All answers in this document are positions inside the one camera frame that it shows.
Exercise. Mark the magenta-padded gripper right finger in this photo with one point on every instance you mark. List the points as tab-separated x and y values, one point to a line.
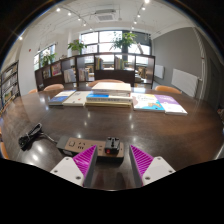
156	168

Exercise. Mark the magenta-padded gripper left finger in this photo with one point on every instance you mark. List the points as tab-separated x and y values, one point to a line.
68	170

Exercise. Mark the black charger block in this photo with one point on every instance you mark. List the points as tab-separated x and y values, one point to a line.
112	145

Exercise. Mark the white book with colourful print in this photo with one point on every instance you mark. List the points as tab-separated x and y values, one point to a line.
146	102

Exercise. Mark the orange chair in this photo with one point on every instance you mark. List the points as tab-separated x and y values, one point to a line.
3	148

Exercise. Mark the plain white thin book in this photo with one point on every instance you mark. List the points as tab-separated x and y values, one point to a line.
77	98

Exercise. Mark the blue cover book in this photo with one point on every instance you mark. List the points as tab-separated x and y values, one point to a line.
60	97

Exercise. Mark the blue and white book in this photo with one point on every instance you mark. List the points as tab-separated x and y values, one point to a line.
108	97

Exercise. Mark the orange chairs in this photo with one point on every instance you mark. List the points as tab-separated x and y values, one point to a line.
53	87

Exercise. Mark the thick white book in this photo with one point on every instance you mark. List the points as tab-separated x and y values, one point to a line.
111	87

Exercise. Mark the dark open shelf unit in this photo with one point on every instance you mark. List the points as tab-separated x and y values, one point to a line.
113	76

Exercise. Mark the green potted plant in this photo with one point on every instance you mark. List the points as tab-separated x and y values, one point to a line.
47	59
124	40
76	45

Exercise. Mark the ceiling spot lights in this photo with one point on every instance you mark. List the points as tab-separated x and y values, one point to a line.
69	13

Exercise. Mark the ceiling air conditioner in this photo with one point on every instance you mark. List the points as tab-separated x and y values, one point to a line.
105	15

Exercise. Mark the large white wall radiator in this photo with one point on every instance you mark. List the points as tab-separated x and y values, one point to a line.
184	81

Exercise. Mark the small white wall radiator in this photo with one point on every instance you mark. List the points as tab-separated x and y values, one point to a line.
159	71

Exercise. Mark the tall wall bookshelf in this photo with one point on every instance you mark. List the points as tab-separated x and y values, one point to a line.
9	85

